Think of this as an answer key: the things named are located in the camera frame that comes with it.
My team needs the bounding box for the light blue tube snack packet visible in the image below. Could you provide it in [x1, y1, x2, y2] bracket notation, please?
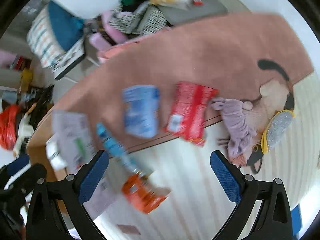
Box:
[96, 122, 153, 178]

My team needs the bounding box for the orange snack packet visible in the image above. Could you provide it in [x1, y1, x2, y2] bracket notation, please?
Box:
[121, 174, 171, 214]

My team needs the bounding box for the lilac sock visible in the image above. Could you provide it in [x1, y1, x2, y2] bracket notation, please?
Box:
[212, 98, 257, 158]

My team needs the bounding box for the blue white tissue pack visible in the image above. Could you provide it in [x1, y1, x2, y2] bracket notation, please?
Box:
[122, 85, 160, 139]

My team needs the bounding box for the red snack packet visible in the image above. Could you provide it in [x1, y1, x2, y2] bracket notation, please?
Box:
[164, 82, 219, 147]

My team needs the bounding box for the white goose plush toy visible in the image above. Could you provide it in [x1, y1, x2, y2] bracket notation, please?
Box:
[13, 114, 34, 158]

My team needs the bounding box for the open cardboard box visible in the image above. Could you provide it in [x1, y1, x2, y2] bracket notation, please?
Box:
[27, 110, 98, 181]

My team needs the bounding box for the red plastic bag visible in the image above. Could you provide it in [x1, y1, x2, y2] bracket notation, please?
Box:
[0, 105, 21, 150]

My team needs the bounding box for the grey yellow scrub pad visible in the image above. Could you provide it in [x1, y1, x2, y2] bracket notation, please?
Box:
[261, 109, 295, 154]

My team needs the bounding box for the white folding stool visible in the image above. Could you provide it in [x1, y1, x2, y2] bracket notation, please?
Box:
[50, 36, 100, 80]

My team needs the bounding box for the plaid folded quilt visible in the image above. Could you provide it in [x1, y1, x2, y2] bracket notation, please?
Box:
[27, 1, 84, 70]

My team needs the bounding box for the pink suitcase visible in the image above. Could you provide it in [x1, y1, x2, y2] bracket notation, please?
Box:
[85, 10, 128, 51]

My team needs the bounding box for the black white patterned bag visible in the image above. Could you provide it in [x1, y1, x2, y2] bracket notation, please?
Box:
[108, 0, 168, 36]

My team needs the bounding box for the grey cushioned chair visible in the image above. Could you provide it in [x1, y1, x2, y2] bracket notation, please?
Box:
[155, 0, 227, 25]

